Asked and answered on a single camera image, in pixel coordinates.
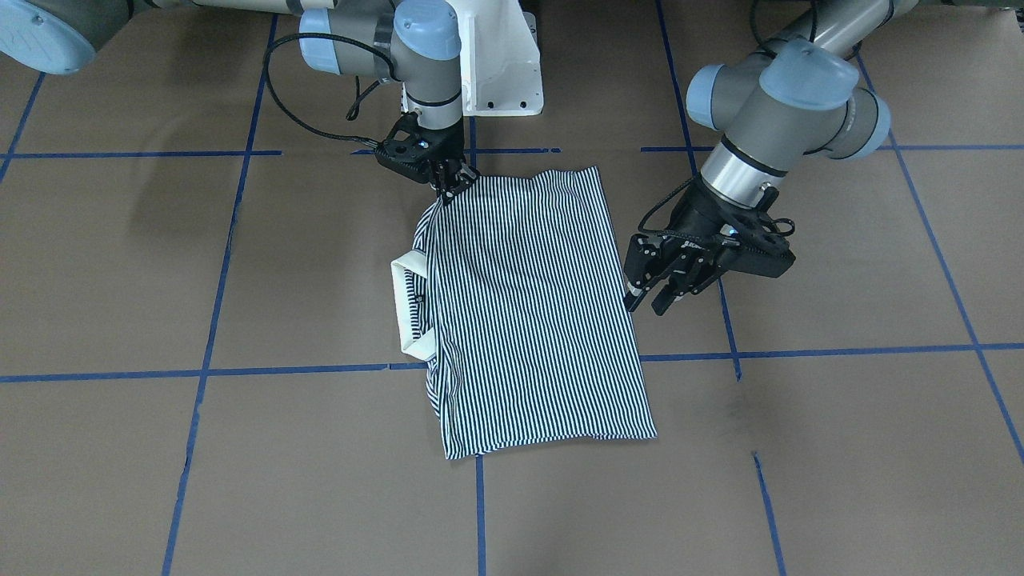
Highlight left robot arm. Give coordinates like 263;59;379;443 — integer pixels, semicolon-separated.
624;1;914;316

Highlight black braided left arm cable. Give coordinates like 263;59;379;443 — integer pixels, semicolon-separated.
637;178;697;238

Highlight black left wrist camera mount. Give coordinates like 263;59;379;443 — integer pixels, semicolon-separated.
716;210;796;278

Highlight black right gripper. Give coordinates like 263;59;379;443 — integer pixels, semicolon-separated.
429;118;482;204

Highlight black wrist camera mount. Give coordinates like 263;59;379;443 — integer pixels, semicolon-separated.
716;210;796;278
374;113;438;186

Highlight blue white striped polo shirt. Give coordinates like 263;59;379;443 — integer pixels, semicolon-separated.
391;166;656;460

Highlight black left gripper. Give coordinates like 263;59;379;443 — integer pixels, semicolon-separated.
624;178;769;317

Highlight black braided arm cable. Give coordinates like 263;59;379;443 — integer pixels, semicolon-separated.
637;178;697;238
262;32;417;146

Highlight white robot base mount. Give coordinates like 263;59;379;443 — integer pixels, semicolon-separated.
400;0;545;118

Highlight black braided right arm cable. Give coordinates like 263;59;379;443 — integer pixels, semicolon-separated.
262;32;417;146

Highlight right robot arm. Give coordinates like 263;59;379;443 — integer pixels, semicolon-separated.
1;1;479;202

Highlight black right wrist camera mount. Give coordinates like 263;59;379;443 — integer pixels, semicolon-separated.
374;113;438;186

